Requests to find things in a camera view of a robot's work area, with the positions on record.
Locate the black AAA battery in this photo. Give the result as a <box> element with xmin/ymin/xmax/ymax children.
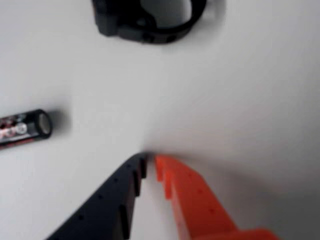
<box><xmin>0</xmin><ymin>108</ymin><xmax>54</xmax><ymax>151</ymax></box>

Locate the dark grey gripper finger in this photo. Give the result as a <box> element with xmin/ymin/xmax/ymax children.
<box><xmin>46</xmin><ymin>152</ymin><xmax>148</xmax><ymax>240</ymax></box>

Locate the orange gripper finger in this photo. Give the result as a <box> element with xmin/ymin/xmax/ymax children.
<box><xmin>154</xmin><ymin>154</ymin><xmax>280</xmax><ymax>240</ymax></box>

